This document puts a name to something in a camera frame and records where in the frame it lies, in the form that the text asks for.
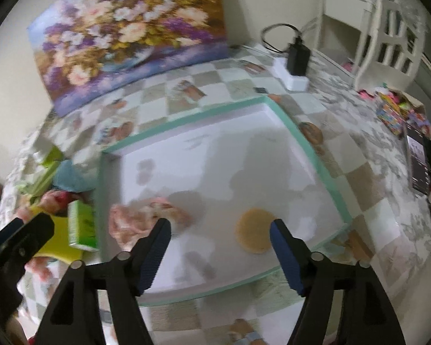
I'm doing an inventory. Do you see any floral canvas painting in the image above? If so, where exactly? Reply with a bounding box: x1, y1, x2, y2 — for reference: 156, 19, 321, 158
27, 0, 230, 117

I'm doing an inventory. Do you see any checkered printed tablecloth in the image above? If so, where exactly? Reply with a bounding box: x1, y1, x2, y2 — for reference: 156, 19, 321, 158
0, 45, 431, 345

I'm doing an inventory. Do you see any pink white striped towel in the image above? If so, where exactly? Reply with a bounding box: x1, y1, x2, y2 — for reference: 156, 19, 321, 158
20, 190, 80, 223

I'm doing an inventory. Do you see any blue face mask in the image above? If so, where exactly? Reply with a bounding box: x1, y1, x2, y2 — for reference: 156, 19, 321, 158
54, 160, 96, 192

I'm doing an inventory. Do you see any white power strip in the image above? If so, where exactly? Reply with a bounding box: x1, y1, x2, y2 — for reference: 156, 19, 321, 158
272, 55, 309, 91

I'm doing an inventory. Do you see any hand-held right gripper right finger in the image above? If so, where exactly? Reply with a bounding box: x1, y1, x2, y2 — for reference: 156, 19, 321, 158
269, 218, 406, 345

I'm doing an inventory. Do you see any green tissue pack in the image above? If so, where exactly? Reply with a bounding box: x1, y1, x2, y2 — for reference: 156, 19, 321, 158
68, 200, 100, 252

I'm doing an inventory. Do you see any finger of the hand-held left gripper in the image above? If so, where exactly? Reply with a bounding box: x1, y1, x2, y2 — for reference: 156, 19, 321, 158
0, 212, 55, 272

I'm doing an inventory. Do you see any pink floral scrunchie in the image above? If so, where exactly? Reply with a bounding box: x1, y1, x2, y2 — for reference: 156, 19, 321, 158
109, 197, 193, 248

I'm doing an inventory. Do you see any yellow green sponge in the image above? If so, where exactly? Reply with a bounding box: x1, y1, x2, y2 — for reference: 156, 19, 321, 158
30, 205, 83, 263

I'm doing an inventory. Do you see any light green packet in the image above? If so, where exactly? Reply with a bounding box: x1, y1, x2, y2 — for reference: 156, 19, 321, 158
22, 147, 63, 195

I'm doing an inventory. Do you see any round tan powder puff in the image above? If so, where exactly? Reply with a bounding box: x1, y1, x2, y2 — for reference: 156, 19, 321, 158
235, 208, 279, 254

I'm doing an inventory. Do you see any black cable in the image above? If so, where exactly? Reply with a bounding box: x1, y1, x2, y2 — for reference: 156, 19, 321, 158
260, 23, 304, 53

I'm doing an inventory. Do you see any colourful patterned box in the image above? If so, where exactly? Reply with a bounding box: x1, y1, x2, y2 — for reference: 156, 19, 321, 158
375, 91, 431, 139

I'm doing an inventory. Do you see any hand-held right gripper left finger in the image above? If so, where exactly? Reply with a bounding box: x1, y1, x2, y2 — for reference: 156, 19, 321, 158
32, 218, 172, 345

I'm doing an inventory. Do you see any teal-edged white box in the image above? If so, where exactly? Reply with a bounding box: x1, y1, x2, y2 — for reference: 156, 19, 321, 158
95, 95, 353, 308

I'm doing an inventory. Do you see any white shelf rack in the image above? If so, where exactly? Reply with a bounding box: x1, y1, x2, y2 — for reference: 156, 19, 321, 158
314, 0, 431, 90

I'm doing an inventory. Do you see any black power adapter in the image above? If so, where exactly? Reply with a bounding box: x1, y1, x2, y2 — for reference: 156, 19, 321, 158
286, 38, 311, 77

